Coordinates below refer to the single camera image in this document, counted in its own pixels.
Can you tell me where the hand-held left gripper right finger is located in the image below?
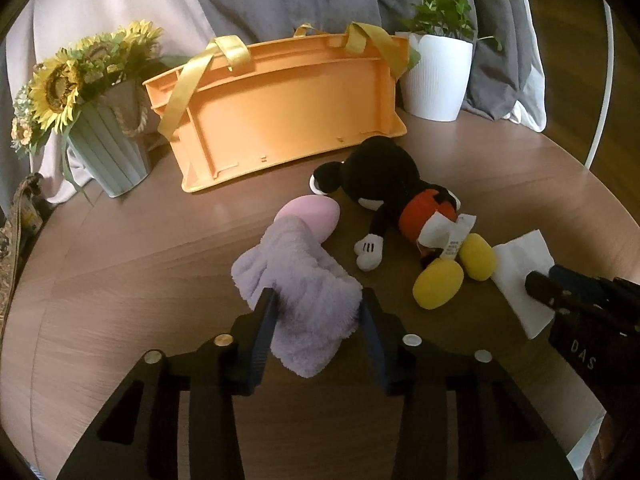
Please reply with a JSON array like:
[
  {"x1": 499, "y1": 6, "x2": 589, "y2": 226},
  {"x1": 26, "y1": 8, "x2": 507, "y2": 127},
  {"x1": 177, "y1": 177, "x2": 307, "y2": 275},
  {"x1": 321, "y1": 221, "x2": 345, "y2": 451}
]
[{"x1": 360, "y1": 287, "x2": 581, "y2": 480}]

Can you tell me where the white napkin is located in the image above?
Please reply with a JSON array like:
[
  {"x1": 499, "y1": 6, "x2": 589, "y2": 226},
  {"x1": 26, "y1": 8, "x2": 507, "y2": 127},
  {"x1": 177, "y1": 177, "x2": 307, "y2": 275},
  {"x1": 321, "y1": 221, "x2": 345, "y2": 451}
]
[{"x1": 490, "y1": 230, "x2": 556, "y2": 339}]

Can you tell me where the pink curtain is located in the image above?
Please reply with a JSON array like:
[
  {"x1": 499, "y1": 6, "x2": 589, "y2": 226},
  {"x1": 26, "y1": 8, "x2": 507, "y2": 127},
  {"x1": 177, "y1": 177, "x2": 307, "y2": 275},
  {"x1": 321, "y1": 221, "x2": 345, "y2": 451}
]
[{"x1": 0, "y1": 0, "x2": 211, "y2": 206}]

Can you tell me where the black mouse plush toy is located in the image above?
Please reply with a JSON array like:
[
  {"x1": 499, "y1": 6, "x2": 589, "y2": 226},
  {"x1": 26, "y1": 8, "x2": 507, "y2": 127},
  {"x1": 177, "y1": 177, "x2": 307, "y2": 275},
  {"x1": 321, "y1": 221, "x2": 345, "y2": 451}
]
[{"x1": 309, "y1": 136, "x2": 497, "y2": 311}]

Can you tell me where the purple fluffy towel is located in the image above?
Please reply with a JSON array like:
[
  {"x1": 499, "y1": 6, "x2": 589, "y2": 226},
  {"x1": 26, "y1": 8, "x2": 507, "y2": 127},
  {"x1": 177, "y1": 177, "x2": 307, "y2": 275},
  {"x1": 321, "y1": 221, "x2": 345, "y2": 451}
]
[{"x1": 231, "y1": 217, "x2": 363, "y2": 378}]

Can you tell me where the brown patterned cloth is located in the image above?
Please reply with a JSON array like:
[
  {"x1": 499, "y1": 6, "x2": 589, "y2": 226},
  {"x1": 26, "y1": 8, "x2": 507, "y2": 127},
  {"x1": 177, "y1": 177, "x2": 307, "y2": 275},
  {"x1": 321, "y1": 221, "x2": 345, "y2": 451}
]
[{"x1": 0, "y1": 172, "x2": 51, "y2": 336}]

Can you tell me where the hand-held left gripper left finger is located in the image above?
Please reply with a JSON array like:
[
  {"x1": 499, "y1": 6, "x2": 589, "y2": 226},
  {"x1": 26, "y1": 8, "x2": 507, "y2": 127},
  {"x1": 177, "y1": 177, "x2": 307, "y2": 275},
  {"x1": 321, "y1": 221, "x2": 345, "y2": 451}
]
[{"x1": 55, "y1": 287, "x2": 278, "y2": 480}]

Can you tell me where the white sheer curtain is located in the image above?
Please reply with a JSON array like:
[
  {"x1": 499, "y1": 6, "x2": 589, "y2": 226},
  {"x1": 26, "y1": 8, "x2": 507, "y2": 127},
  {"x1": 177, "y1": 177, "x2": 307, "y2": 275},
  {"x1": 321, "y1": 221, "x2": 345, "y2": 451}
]
[{"x1": 500, "y1": 60, "x2": 547, "y2": 133}]

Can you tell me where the green leafy plant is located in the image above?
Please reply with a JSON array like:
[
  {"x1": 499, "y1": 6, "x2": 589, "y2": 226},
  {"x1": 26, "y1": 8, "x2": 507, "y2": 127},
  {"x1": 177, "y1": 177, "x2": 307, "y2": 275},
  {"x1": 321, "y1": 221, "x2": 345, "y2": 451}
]
[{"x1": 395, "y1": 0, "x2": 503, "y2": 73}]

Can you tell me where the pink soft pad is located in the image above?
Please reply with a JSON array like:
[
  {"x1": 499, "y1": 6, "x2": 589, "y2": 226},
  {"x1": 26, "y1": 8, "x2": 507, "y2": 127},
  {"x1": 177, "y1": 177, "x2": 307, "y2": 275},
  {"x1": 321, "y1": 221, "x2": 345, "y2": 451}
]
[{"x1": 274, "y1": 196, "x2": 341, "y2": 246}]

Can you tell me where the sunflower bouquet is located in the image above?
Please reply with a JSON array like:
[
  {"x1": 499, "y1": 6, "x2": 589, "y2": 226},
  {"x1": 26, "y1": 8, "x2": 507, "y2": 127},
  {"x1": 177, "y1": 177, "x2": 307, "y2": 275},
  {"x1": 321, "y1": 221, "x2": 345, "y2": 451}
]
[{"x1": 10, "y1": 21, "x2": 196, "y2": 161}]

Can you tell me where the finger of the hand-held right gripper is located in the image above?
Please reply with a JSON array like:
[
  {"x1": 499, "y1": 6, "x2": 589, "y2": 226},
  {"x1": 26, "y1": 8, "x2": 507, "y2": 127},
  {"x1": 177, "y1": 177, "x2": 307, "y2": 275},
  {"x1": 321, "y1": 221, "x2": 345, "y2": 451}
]
[
  {"x1": 525, "y1": 271, "x2": 576, "y2": 311},
  {"x1": 548, "y1": 265, "x2": 616, "y2": 293}
]

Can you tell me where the white ribbed flower pot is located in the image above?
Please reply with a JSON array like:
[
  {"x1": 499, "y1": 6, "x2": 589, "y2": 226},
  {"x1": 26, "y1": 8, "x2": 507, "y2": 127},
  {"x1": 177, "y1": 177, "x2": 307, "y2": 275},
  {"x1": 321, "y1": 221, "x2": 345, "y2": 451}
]
[{"x1": 395, "y1": 31, "x2": 474, "y2": 122}]

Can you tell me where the grey-green ribbed vase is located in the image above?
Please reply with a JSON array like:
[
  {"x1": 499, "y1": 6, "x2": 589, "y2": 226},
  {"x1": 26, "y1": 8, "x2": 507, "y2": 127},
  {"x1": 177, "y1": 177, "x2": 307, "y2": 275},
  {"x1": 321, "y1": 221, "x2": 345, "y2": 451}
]
[{"x1": 65, "y1": 79, "x2": 152, "y2": 198}]

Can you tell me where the white curved pole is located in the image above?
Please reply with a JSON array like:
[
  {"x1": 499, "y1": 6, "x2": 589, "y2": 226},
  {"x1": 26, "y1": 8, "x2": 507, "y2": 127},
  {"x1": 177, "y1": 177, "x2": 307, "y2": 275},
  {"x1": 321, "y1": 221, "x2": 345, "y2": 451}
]
[{"x1": 582, "y1": 0, "x2": 615, "y2": 168}]

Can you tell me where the orange plastic crate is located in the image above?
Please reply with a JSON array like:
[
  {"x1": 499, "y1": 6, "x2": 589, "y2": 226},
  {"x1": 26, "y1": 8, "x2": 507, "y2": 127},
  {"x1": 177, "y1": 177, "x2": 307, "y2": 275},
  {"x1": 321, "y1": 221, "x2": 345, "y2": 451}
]
[{"x1": 142, "y1": 22, "x2": 411, "y2": 194}]

